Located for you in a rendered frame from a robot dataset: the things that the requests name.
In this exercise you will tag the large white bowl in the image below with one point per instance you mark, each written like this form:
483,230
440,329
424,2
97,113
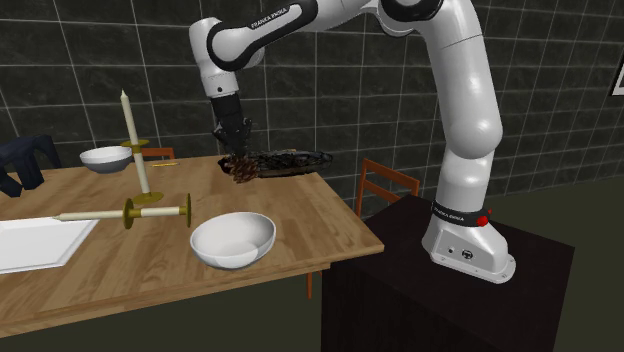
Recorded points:
234,241

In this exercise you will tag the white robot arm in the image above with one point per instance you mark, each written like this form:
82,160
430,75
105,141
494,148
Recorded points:
465,97

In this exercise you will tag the yellow pencil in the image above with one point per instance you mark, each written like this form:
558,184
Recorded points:
164,164

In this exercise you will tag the cream candle in brass holder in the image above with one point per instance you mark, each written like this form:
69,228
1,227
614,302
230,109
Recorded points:
141,168
146,212

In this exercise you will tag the brown pine cone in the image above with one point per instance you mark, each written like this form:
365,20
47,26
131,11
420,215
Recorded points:
244,169

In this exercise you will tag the dark oval tray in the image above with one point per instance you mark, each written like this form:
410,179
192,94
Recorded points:
292,162

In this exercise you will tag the dark robot stand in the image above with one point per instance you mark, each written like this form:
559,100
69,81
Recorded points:
429,302

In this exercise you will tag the wooden table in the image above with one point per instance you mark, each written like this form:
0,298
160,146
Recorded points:
302,219

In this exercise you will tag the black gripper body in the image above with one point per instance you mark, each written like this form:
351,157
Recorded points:
228,113

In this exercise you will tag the wooden chair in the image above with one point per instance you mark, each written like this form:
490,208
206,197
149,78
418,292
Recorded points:
385,183
158,153

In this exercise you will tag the small white bowl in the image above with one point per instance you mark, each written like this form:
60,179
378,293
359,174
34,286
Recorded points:
106,158

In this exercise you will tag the framed wall picture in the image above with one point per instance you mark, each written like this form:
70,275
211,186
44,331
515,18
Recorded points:
619,78

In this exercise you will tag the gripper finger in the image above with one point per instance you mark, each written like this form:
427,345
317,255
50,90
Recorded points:
244,141
226,142

